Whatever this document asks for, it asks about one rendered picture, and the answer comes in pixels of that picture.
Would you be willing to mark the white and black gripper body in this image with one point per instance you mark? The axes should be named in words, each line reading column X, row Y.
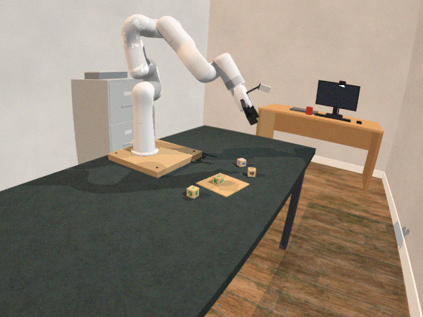
column 239, row 93

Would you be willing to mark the tan square mat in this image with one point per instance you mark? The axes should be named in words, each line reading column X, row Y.
column 229, row 187

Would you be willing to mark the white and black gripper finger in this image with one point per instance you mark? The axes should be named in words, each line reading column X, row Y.
column 254, row 111
column 249, row 114

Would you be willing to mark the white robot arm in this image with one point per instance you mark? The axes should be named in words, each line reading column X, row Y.
column 145, row 69

